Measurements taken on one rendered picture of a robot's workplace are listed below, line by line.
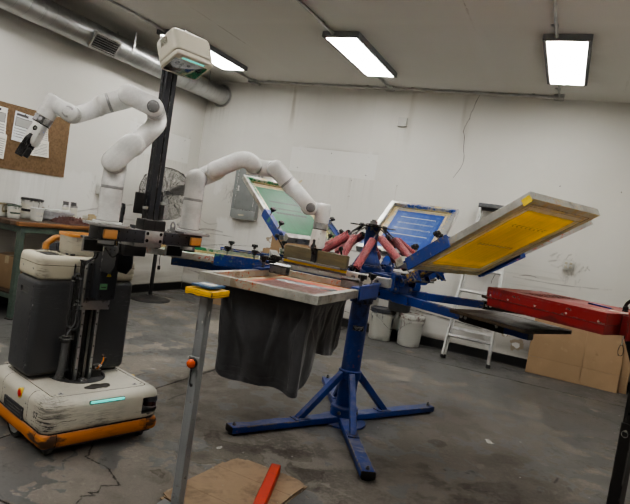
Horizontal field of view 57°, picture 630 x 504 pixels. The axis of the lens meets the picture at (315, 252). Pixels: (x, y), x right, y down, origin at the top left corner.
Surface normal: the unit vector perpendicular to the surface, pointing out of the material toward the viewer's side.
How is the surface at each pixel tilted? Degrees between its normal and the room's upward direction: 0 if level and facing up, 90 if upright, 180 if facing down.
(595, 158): 90
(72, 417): 90
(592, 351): 78
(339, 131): 90
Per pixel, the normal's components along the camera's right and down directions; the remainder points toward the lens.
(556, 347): -0.36, -0.22
